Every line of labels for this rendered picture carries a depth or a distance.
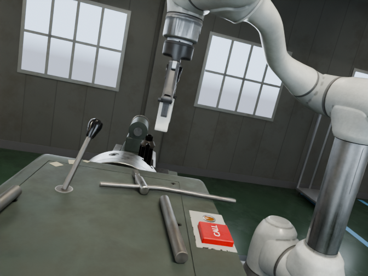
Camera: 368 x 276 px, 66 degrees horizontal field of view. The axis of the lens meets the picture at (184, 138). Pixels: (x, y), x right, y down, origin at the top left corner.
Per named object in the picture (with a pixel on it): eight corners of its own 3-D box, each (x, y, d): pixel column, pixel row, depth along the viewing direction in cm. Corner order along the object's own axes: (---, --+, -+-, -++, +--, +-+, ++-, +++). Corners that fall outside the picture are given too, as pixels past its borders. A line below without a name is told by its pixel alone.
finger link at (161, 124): (172, 103, 67) (172, 103, 66) (166, 131, 69) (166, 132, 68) (160, 100, 67) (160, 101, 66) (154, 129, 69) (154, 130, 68)
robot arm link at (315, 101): (300, 63, 96) (335, 65, 85) (328, 87, 105) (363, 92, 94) (281, 98, 97) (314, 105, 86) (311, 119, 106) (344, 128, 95)
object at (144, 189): (130, 174, 76) (139, 195, 66) (131, 167, 76) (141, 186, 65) (137, 176, 77) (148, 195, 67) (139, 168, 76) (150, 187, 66)
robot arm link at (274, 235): (266, 252, 128) (280, 207, 123) (297, 281, 112) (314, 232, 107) (237, 256, 120) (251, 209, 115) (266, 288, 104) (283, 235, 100)
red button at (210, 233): (231, 251, 53) (234, 241, 53) (200, 247, 52) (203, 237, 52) (224, 233, 59) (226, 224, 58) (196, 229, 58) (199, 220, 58)
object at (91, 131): (98, 142, 64) (101, 121, 63) (84, 139, 64) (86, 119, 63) (102, 137, 68) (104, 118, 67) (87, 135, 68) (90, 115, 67)
